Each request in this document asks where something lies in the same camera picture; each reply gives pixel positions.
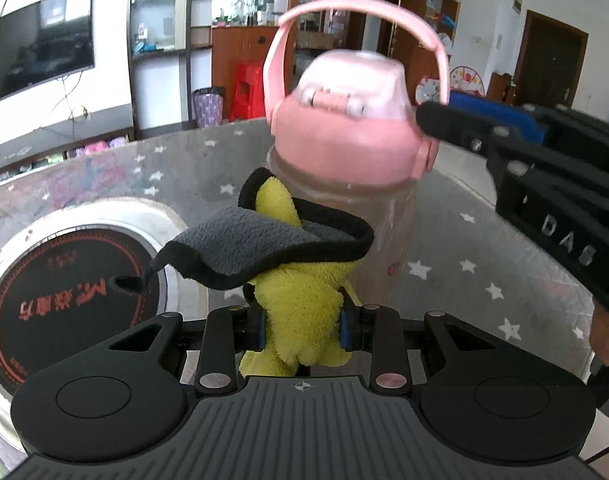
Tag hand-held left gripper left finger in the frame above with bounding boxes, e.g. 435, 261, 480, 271
104, 305, 266, 397

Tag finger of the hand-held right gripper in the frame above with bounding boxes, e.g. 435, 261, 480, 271
416, 103, 540, 181

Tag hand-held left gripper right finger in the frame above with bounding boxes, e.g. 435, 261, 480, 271
339, 304, 501, 394

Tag yellow and grey cloth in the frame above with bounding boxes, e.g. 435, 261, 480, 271
115, 166, 375, 378

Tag pink water bottle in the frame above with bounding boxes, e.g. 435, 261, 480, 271
263, 0, 453, 307

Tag person's right hand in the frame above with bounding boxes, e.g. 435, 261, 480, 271
589, 304, 609, 367

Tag colourful printed bag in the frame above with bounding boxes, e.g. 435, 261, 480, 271
417, 64, 486, 107

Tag wooden chair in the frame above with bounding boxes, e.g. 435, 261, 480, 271
487, 72, 518, 106

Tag wooden shelf cabinet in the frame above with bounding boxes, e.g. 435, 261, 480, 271
405, 0, 466, 88

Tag round black induction cooktop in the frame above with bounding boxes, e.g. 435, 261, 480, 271
0, 197, 211, 411

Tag red plastic stool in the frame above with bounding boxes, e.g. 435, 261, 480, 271
229, 62, 268, 121

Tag purple trash bin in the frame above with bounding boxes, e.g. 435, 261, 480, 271
193, 87, 226, 129

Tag wooden cabinet with glass shelves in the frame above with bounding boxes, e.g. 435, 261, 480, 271
209, 0, 305, 122

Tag dark television stand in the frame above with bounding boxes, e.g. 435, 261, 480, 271
0, 125, 136, 187

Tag dark glass display cabinet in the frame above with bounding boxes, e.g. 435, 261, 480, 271
128, 0, 212, 138

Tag black flat television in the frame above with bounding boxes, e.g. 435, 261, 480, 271
0, 0, 95, 108

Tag brown door with dark frame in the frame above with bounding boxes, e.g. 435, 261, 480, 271
513, 10, 589, 110

